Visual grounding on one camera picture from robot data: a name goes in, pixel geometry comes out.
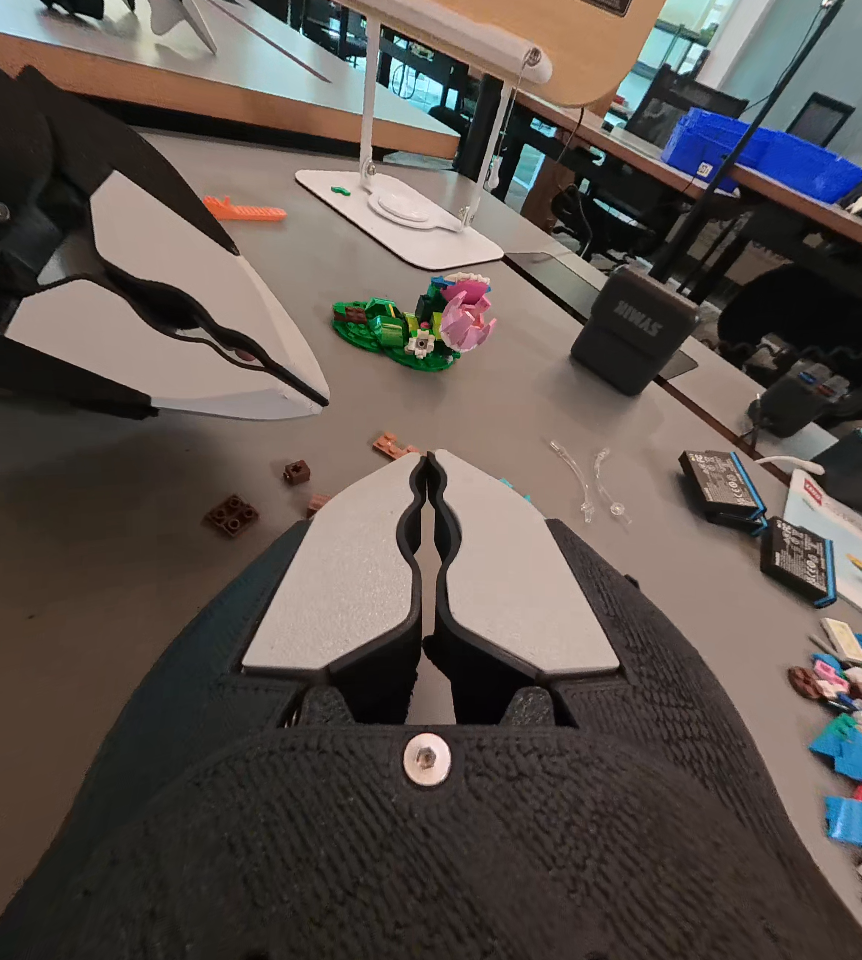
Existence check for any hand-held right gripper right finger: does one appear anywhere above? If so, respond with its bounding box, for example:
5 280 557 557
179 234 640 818
423 448 621 726

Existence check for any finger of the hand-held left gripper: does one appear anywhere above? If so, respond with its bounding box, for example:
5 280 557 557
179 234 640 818
5 277 325 421
89 171 331 408

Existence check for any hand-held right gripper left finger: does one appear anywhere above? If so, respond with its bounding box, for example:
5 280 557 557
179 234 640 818
242 452 432 725

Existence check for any clear lego stem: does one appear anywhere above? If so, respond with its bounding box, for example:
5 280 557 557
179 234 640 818
549 438 597 524
593 447 632 524

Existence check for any lego flower model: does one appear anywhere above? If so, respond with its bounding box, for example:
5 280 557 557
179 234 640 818
332 272 498 374

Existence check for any lego instruction booklet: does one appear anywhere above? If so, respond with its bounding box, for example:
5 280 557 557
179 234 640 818
783 468 862 646

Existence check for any orange brick separator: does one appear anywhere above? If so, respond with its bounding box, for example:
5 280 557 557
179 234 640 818
203 195 288 222

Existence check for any light wood background table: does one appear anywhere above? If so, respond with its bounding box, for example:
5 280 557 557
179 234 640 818
0 0 462 159

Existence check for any white desk stand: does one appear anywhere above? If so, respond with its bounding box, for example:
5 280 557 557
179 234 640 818
296 0 553 271

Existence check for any tan board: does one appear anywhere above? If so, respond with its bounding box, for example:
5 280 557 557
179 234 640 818
337 0 668 110

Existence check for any long wooden background table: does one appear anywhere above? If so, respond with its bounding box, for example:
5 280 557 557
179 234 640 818
513 90 862 271

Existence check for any black tripod pole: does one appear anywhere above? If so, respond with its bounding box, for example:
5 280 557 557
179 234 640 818
648 0 844 282

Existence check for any blue plastic bin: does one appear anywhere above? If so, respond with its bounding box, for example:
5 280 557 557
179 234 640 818
662 107 862 205

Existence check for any black camera battery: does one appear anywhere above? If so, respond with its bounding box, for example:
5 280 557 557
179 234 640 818
678 448 768 535
759 516 838 609

